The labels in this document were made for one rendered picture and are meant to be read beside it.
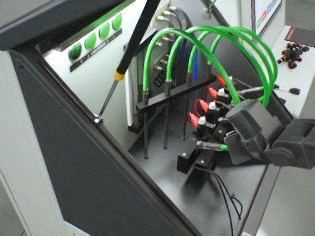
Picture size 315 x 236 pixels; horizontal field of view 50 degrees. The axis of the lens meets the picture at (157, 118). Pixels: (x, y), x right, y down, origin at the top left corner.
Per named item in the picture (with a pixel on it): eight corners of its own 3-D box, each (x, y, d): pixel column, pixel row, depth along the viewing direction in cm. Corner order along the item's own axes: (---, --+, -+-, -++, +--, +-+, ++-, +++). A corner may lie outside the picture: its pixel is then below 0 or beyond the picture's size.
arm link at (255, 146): (272, 171, 63) (295, 151, 63) (251, 142, 62) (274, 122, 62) (257, 164, 69) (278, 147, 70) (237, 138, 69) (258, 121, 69)
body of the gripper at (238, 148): (221, 137, 75) (233, 140, 68) (262, 120, 76) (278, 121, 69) (232, 164, 75) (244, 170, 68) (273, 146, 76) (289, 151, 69)
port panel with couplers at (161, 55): (158, 83, 127) (160, 4, 106) (151, 80, 129) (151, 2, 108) (174, 66, 136) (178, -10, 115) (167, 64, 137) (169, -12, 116)
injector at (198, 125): (203, 172, 115) (211, 128, 101) (190, 166, 117) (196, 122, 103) (206, 166, 117) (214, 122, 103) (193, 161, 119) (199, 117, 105)
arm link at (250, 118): (296, 166, 56) (320, 134, 60) (256, 111, 55) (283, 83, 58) (249, 171, 66) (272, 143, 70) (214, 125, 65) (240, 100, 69)
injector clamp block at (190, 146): (201, 194, 117) (206, 166, 107) (175, 182, 121) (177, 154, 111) (234, 133, 139) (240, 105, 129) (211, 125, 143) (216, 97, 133)
